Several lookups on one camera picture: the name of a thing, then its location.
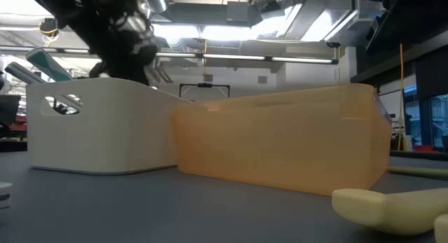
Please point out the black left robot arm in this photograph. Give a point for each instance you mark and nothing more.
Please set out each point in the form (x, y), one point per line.
(70, 5)

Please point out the grey ceiling unit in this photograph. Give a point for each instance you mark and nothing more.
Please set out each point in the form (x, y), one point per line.
(239, 12)

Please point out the dark office chair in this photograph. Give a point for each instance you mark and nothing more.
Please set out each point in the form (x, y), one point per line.
(8, 110)

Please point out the silver ventilation duct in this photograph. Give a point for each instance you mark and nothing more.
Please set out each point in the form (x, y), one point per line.
(159, 1)

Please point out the black table frame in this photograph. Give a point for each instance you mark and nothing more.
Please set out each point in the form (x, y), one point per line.
(420, 155)

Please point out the grey wall vent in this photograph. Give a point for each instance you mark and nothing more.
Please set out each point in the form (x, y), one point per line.
(262, 80)
(208, 78)

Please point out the white plastic bin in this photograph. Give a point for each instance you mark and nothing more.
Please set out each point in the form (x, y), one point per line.
(112, 138)

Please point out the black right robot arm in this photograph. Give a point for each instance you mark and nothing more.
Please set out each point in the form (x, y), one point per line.
(413, 12)

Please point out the brown wooden tray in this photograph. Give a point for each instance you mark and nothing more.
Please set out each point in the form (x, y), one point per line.
(280, 145)

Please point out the black stand frame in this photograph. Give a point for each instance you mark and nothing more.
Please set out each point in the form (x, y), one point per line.
(204, 85)

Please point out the blue-lit window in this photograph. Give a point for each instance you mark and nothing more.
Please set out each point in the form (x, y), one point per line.
(437, 120)

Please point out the ceiling light strip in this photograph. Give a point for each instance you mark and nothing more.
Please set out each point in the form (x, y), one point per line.
(231, 56)

